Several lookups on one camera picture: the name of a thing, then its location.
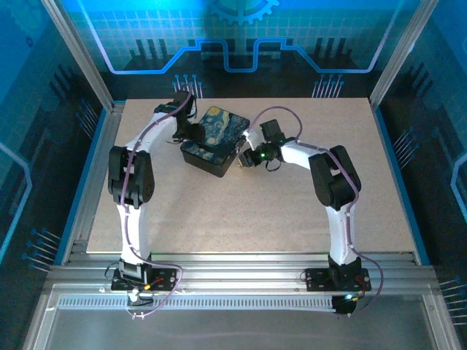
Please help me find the black box starry night lid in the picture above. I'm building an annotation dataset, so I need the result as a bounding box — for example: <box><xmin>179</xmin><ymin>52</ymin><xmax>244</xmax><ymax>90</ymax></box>
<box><xmin>180</xmin><ymin>105</ymin><xmax>251</xmax><ymax>179</ymax></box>

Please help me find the black controller box with LEDs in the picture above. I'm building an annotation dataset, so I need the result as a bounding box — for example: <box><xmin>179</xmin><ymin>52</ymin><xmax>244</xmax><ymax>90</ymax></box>
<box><xmin>331</xmin><ymin>293</ymin><xmax>360</xmax><ymax>319</ymax></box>

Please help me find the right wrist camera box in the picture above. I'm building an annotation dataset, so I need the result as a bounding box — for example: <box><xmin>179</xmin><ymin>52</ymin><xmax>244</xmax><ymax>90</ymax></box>
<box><xmin>242</xmin><ymin>127</ymin><xmax>263</xmax><ymax>151</ymax></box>

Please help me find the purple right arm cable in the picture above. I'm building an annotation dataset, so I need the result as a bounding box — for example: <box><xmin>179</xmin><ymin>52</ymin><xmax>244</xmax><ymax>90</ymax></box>
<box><xmin>251</xmin><ymin>106</ymin><xmax>385</xmax><ymax>311</ymax></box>

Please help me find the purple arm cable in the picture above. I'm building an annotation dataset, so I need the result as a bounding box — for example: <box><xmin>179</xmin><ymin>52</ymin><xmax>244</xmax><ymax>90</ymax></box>
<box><xmin>120</xmin><ymin>82</ymin><xmax>196</xmax><ymax>320</ymax></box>
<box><xmin>251</xmin><ymin>106</ymin><xmax>385</xmax><ymax>311</ymax></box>

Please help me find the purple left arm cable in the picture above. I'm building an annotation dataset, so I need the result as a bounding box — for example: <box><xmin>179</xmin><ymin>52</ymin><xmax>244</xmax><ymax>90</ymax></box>
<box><xmin>120</xmin><ymin>82</ymin><xmax>196</xmax><ymax>320</ymax></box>

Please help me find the aluminium left side rail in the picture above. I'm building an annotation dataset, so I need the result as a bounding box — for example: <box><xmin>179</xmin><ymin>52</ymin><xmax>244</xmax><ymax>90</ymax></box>
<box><xmin>61</xmin><ymin>101</ymin><xmax>127</xmax><ymax>264</ymax></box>

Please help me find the aluminium front frame rail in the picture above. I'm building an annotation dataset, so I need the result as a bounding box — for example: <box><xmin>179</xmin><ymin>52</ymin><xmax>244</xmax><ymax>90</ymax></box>
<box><xmin>45</xmin><ymin>252</ymin><xmax>441</xmax><ymax>297</ymax></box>

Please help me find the aluminium left frame post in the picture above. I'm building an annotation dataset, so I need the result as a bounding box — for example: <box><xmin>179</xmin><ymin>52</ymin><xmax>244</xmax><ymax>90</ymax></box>
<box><xmin>40</xmin><ymin>0</ymin><xmax>117</xmax><ymax>111</ymax></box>

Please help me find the aluminium frame post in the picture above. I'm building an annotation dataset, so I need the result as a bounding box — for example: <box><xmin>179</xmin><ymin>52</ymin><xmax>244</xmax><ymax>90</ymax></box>
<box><xmin>40</xmin><ymin>0</ymin><xmax>117</xmax><ymax>111</ymax></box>
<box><xmin>368</xmin><ymin>0</ymin><xmax>441</xmax><ymax>110</ymax></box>

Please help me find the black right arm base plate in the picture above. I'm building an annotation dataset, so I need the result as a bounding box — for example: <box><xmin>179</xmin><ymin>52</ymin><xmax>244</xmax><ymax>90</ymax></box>
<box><xmin>304</xmin><ymin>268</ymin><xmax>372</xmax><ymax>292</ymax></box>

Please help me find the slotted grey cable duct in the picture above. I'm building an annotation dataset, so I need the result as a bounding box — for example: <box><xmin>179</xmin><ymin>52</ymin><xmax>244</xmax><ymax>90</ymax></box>
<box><xmin>57</xmin><ymin>296</ymin><xmax>335</xmax><ymax>311</ymax></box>

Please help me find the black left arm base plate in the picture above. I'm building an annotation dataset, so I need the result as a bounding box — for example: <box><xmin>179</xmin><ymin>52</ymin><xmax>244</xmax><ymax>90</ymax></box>
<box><xmin>110</xmin><ymin>268</ymin><xmax>179</xmax><ymax>292</ymax></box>

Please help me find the aluminium right frame post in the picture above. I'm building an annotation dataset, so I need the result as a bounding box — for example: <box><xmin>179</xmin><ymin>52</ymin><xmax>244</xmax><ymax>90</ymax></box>
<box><xmin>368</xmin><ymin>0</ymin><xmax>441</xmax><ymax>110</ymax></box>

